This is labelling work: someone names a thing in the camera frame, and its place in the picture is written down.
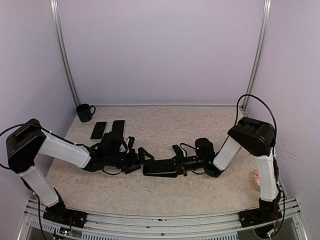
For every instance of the black phone case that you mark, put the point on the black phone case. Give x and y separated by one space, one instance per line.
160 174

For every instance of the aluminium frame post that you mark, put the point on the aluminium frame post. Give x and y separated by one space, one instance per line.
260 46
63 51

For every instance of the lavender phone case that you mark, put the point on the lavender phone case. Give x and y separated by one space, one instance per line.
98 138

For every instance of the left aluminium frame post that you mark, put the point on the left aluminium frame post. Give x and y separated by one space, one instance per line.
63 51

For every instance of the front aluminium rail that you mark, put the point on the front aluminium rail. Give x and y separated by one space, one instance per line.
108 226

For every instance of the red white patterned dish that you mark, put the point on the red white patterned dish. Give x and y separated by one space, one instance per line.
254 180

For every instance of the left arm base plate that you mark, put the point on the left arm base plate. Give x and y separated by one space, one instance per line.
58 213

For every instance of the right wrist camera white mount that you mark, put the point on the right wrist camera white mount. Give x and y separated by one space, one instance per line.
179 151

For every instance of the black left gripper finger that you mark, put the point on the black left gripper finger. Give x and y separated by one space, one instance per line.
132 169
144 156

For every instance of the right aluminium frame post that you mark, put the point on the right aluminium frame post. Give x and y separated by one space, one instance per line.
260 46

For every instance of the dark green mug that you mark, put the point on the dark green mug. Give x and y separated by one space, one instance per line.
85 112

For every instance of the light blue phone case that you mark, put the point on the light blue phone case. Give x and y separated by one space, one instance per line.
118 128

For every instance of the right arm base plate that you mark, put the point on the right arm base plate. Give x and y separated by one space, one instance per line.
259 216

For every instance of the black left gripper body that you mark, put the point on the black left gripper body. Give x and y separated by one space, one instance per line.
126 162

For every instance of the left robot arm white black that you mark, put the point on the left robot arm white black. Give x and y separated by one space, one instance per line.
30 139

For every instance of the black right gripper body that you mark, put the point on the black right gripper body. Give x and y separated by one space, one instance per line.
181 165

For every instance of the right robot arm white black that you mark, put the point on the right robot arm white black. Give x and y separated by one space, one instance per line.
257 137

